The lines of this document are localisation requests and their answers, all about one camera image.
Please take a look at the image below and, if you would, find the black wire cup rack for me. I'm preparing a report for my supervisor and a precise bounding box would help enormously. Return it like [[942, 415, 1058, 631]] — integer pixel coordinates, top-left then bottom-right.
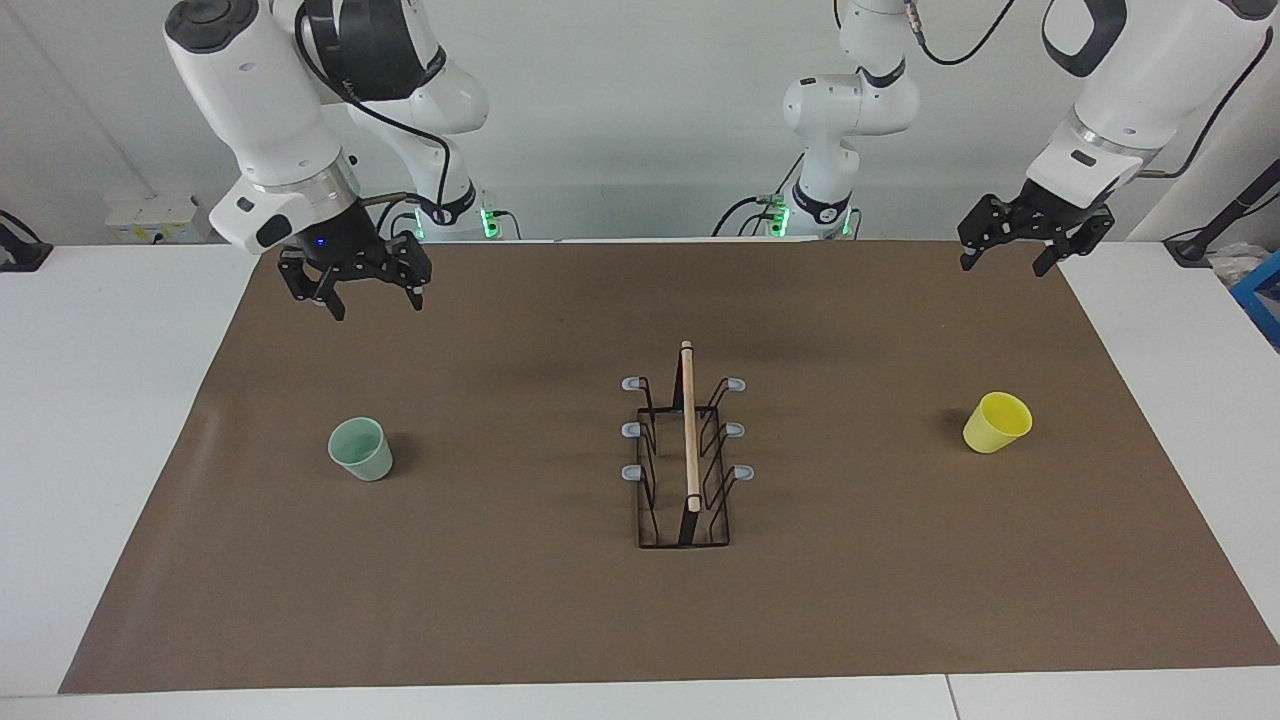
[[621, 340, 756, 550]]

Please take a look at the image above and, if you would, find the white power strip box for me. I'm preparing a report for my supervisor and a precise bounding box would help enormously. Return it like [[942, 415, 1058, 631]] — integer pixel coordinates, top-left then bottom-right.
[[104, 193, 213, 244]]

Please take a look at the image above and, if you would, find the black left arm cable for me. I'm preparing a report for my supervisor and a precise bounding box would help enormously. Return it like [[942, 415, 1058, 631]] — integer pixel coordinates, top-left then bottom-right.
[[905, 0, 1276, 181]]

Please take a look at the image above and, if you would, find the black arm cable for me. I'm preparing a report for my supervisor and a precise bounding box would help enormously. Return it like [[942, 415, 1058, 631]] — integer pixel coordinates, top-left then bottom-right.
[[293, 10, 453, 216], [905, 0, 1276, 181]]

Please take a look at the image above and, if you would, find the black clamp mount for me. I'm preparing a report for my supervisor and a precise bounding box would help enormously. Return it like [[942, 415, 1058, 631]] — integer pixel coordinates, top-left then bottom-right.
[[0, 210, 54, 273]]

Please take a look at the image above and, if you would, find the yellow plastic cup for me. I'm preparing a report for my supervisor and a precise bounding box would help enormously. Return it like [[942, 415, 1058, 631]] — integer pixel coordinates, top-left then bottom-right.
[[962, 391, 1033, 455]]

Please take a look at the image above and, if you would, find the black base cable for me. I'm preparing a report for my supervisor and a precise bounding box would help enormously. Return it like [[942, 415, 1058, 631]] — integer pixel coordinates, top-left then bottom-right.
[[712, 155, 801, 239], [372, 193, 522, 243]]

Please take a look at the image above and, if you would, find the brown table mat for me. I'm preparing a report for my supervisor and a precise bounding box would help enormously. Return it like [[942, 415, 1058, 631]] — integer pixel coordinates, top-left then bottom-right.
[[58, 240, 1280, 694]]

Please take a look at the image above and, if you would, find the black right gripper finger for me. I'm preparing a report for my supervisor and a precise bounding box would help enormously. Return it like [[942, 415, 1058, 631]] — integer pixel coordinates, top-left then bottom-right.
[[383, 232, 434, 312], [277, 248, 348, 322]]

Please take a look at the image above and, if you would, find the pale green plastic cup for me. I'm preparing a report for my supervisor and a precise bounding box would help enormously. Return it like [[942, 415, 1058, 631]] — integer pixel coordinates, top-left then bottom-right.
[[328, 417, 394, 483]]

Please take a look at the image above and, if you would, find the blue frame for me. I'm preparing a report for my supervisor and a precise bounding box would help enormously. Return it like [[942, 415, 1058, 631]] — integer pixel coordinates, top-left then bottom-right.
[[1230, 250, 1280, 351]]

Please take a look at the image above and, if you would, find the black stand with pole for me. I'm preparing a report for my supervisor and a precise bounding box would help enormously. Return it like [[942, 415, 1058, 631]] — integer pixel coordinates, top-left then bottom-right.
[[1163, 158, 1280, 267]]

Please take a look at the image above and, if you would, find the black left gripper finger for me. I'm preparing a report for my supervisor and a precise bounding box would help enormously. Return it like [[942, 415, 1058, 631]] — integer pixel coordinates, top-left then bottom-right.
[[1033, 205, 1117, 279], [957, 194, 1027, 273]]

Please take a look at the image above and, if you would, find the clear plastic bag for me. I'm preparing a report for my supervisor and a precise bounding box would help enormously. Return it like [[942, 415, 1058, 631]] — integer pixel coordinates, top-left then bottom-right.
[[1208, 243, 1269, 284]]

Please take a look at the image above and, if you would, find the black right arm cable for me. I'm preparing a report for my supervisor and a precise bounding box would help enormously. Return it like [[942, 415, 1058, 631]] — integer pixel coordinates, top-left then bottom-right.
[[293, 10, 453, 216]]

